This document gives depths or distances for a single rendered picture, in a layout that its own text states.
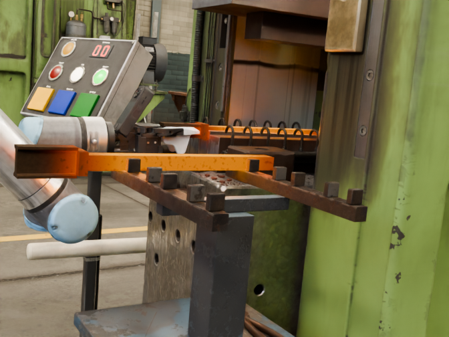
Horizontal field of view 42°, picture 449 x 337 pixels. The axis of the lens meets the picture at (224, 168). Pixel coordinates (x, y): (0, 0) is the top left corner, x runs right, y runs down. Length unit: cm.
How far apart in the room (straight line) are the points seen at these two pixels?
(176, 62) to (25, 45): 469
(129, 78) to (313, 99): 52
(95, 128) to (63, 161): 35
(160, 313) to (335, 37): 59
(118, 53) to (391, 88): 90
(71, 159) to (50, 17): 529
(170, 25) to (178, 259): 921
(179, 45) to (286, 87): 888
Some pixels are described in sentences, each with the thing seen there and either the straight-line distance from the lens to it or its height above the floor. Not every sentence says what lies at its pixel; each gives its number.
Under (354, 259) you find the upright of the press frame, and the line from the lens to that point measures 112.
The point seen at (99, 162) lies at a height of 98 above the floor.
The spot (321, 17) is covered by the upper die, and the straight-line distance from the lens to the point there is 138.
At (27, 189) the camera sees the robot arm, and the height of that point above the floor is 90.
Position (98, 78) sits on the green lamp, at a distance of 171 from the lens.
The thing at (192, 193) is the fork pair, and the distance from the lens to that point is 69.
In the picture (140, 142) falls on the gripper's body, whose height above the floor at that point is 97.
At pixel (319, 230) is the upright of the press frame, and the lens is 120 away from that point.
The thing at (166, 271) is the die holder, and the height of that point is 67.
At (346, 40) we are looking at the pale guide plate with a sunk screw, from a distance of 112.
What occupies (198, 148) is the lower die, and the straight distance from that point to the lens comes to 135.
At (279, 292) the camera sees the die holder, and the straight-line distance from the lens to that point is 125.
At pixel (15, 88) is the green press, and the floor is 84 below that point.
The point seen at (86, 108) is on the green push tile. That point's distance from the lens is 166.
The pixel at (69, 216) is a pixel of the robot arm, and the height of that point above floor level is 86.
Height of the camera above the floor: 112
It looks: 9 degrees down
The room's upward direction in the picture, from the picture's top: 5 degrees clockwise
